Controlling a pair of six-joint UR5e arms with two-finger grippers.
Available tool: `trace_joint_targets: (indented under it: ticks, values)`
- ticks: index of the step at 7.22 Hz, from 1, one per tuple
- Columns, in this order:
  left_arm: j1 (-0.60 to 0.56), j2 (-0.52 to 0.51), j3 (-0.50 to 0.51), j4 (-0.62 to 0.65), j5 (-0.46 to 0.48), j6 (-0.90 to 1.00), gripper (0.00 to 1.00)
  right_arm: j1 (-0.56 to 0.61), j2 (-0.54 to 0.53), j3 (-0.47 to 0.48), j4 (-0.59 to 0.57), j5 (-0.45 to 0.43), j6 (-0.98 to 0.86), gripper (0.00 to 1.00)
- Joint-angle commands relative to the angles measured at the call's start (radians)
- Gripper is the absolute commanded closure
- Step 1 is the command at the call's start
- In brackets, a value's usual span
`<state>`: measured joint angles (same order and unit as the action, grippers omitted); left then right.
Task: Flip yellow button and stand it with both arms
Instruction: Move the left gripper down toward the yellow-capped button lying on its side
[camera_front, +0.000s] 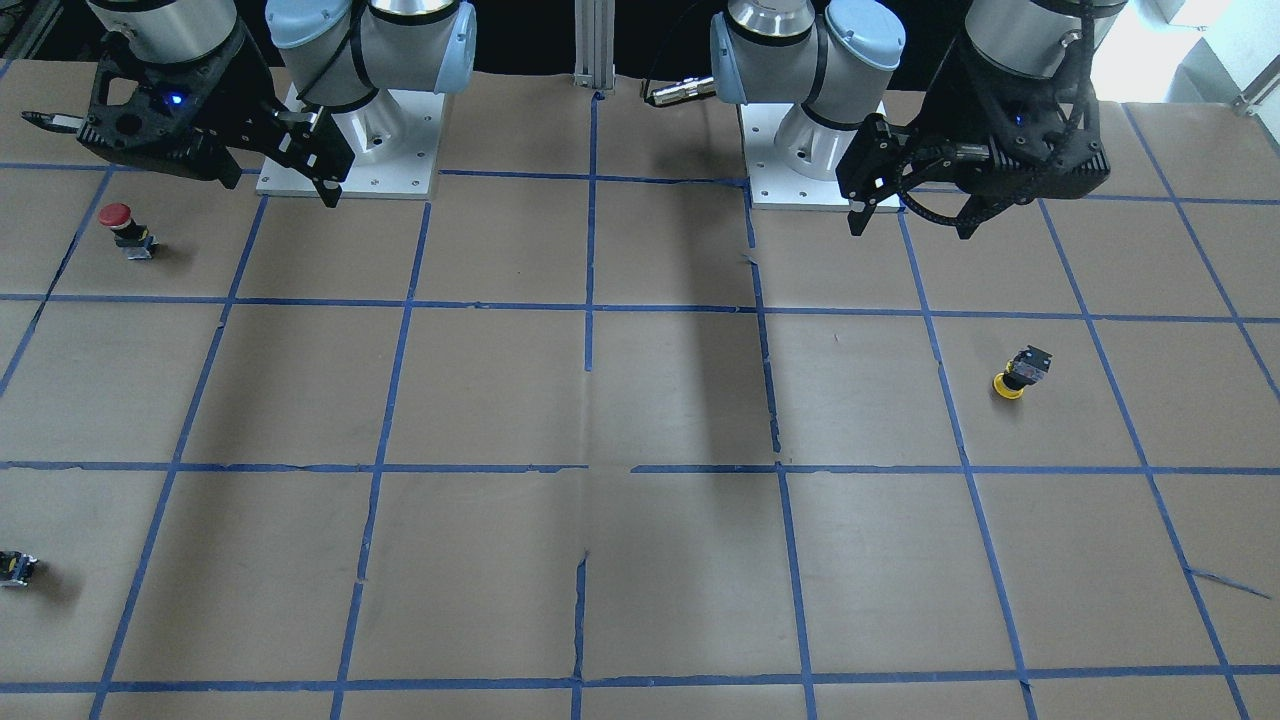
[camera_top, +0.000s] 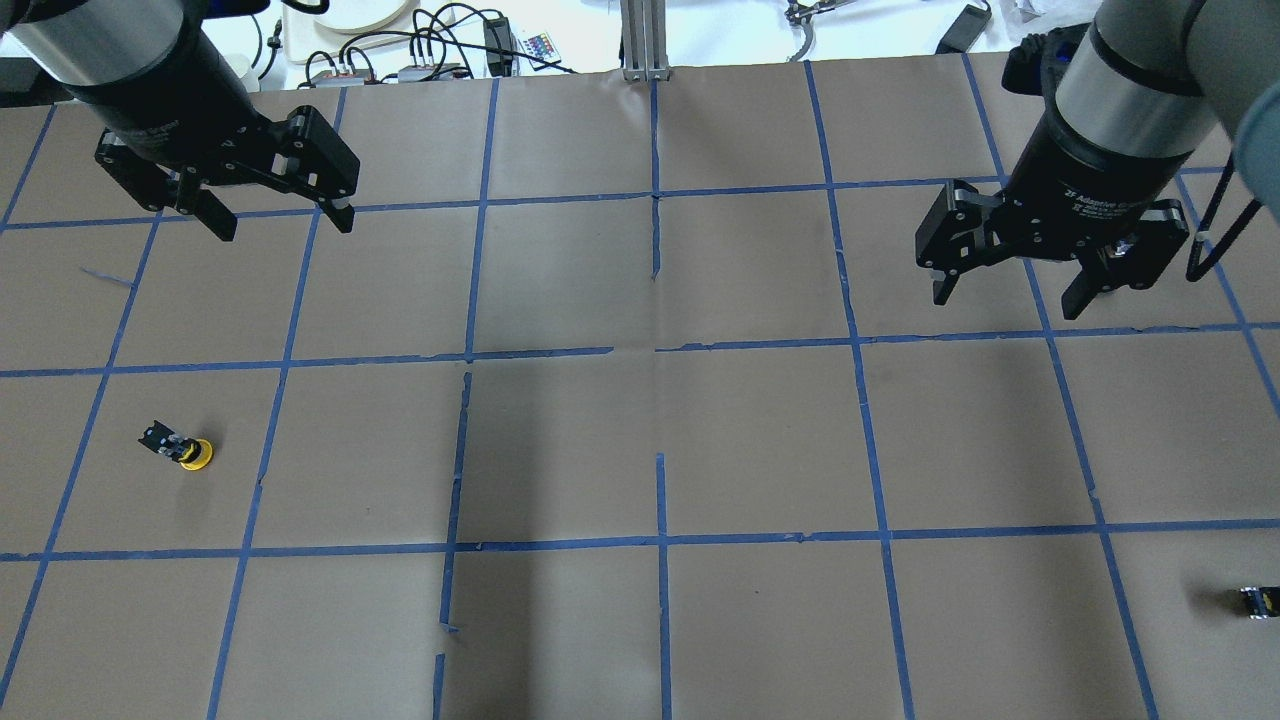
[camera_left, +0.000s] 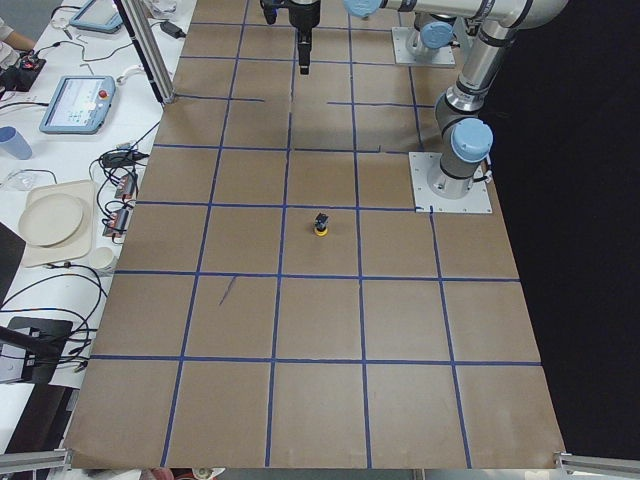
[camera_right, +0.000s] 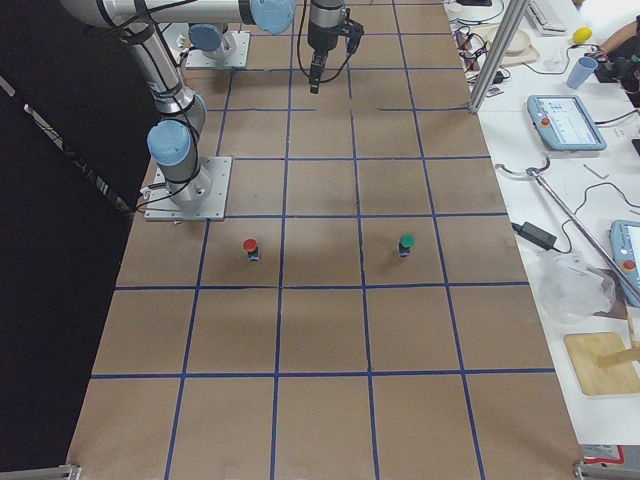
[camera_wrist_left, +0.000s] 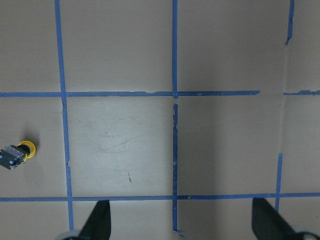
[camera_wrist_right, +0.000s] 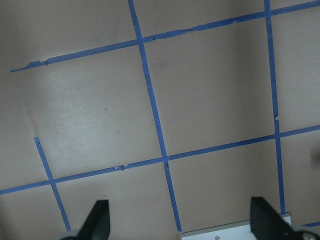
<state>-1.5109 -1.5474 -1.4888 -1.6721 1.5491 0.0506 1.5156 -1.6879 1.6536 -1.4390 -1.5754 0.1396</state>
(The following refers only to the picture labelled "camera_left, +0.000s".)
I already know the aluminium rail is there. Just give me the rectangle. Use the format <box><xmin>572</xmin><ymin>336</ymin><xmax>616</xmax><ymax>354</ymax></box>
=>
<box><xmin>554</xmin><ymin>452</ymin><xmax>640</xmax><ymax>479</ymax></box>
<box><xmin>0</xmin><ymin>449</ymin><xmax>73</xmax><ymax>475</ymax></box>

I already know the circuit board upper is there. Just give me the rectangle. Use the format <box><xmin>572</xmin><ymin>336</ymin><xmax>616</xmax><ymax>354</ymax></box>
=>
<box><xmin>114</xmin><ymin>172</ymin><xmax>138</xmax><ymax>200</ymax></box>

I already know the aluminium frame post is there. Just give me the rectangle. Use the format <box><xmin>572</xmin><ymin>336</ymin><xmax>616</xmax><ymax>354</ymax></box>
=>
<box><xmin>114</xmin><ymin>0</ymin><xmax>175</xmax><ymax>105</ymax></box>

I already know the person in white shirt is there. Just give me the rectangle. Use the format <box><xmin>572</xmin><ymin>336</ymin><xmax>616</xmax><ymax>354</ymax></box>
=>
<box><xmin>0</xmin><ymin>18</ymin><xmax>36</xmax><ymax>70</ymax></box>

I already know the black usb adapter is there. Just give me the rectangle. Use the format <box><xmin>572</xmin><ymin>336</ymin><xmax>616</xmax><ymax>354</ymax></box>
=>
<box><xmin>99</xmin><ymin>150</ymin><xmax>149</xmax><ymax>168</ymax></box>

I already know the beige tray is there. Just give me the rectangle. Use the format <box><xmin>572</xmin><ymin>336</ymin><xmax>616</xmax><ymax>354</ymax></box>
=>
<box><xmin>18</xmin><ymin>180</ymin><xmax>96</xmax><ymax>267</ymax></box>

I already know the blue teach pendant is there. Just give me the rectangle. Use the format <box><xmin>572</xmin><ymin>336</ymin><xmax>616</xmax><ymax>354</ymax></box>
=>
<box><xmin>39</xmin><ymin>76</ymin><xmax>116</xmax><ymax>134</ymax></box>
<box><xmin>69</xmin><ymin>0</ymin><xmax>123</xmax><ymax>34</ymax></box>

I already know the circuit board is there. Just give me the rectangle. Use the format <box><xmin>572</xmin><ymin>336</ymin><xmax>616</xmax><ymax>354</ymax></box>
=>
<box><xmin>102</xmin><ymin>208</ymin><xmax>131</xmax><ymax>239</ymax></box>
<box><xmin>114</xmin><ymin>172</ymin><xmax>138</xmax><ymax>200</ymax></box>

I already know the black power adapter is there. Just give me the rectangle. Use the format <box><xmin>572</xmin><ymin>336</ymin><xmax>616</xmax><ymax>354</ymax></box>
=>
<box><xmin>160</xmin><ymin>20</ymin><xmax>186</xmax><ymax>39</ymax></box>

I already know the beige round plate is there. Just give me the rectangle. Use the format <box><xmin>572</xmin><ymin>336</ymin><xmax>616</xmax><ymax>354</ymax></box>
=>
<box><xmin>18</xmin><ymin>194</ymin><xmax>83</xmax><ymax>246</ymax></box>

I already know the circuit board lower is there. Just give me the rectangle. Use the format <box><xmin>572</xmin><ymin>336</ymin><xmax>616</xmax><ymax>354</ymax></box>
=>
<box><xmin>102</xmin><ymin>208</ymin><xmax>131</xmax><ymax>239</ymax></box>

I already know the blue teach pendant near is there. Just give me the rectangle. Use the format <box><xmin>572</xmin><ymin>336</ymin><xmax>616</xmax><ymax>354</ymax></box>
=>
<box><xmin>39</xmin><ymin>76</ymin><xmax>116</xmax><ymax>134</ymax></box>

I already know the aluminium rail bottom left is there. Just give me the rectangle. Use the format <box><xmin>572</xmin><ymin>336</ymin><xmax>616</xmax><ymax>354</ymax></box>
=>
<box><xmin>0</xmin><ymin>449</ymin><xmax>73</xmax><ymax>475</ymax></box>

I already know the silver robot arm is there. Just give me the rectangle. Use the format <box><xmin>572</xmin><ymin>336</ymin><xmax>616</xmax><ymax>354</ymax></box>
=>
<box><xmin>289</xmin><ymin>3</ymin><xmax>457</xmax><ymax>75</ymax></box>
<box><xmin>284</xmin><ymin>1</ymin><xmax>567</xmax><ymax>195</ymax></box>

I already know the blue plastic cup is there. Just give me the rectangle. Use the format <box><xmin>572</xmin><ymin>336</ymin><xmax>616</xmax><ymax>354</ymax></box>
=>
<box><xmin>0</xmin><ymin>126</ymin><xmax>32</xmax><ymax>160</ymax></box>

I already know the brown paper table cover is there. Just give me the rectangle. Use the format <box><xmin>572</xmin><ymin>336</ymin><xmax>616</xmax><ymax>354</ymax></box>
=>
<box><xmin>65</xmin><ymin>1</ymin><xmax>563</xmax><ymax>469</ymax></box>

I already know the black cable on table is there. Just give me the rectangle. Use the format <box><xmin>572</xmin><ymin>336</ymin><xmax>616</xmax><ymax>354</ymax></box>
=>
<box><xmin>0</xmin><ymin>263</ymin><xmax>104</xmax><ymax>374</ymax></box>

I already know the yellow push button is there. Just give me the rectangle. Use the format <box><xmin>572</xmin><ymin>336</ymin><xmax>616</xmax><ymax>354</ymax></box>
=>
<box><xmin>313</xmin><ymin>212</ymin><xmax>329</xmax><ymax>237</ymax></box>

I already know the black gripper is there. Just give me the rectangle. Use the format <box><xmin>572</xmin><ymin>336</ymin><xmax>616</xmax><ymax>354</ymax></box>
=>
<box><xmin>288</xmin><ymin>0</ymin><xmax>320</xmax><ymax>75</ymax></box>

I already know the clear plastic bag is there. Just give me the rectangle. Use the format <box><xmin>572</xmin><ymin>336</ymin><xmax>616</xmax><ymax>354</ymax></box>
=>
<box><xmin>1</xmin><ymin>169</ymin><xmax>37</xmax><ymax>191</ymax></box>

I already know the blue teach pendant far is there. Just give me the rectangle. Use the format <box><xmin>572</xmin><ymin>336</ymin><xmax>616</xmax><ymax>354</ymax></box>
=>
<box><xmin>69</xmin><ymin>0</ymin><xmax>123</xmax><ymax>34</ymax></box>

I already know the aluminium rail bottom right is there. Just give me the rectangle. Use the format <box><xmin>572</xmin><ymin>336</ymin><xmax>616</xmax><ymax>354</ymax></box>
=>
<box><xmin>554</xmin><ymin>452</ymin><xmax>640</xmax><ymax>479</ymax></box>

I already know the black camera stand base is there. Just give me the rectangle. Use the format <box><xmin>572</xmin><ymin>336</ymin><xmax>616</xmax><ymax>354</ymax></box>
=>
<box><xmin>1</xmin><ymin>316</ymin><xmax>73</xmax><ymax>385</ymax></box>

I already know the white paper cup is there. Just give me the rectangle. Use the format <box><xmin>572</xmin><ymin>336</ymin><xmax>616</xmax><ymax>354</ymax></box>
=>
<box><xmin>89</xmin><ymin>247</ymin><xmax>118</xmax><ymax>275</ymax></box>

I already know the black device with red button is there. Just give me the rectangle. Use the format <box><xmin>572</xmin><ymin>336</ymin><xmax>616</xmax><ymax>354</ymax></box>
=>
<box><xmin>1</xmin><ymin>50</ymin><xmax>46</xmax><ymax>92</ymax></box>

